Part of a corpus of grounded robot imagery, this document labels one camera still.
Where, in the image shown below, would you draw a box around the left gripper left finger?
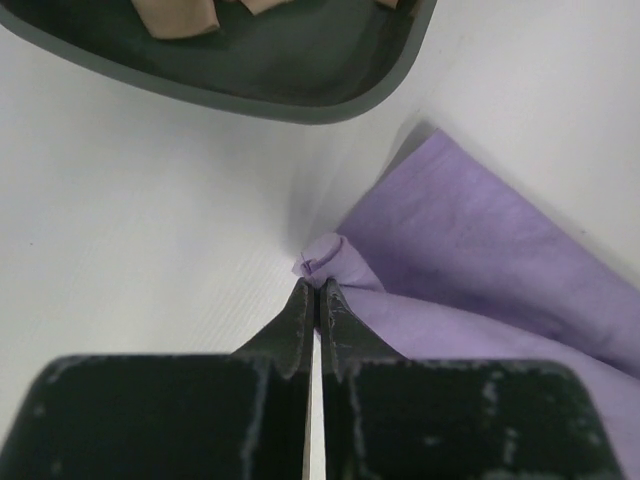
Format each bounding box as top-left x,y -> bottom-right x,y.
1,281 -> 315,479

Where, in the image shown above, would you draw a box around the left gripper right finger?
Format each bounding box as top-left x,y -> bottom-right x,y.
319,280 -> 624,479

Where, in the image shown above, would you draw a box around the beige t shirt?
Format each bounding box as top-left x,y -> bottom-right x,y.
130,0 -> 401,41

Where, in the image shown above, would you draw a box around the dark grey plastic bin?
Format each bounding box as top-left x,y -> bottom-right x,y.
1,1 -> 436,124

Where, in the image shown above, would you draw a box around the purple t shirt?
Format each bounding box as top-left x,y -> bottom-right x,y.
291,127 -> 640,381

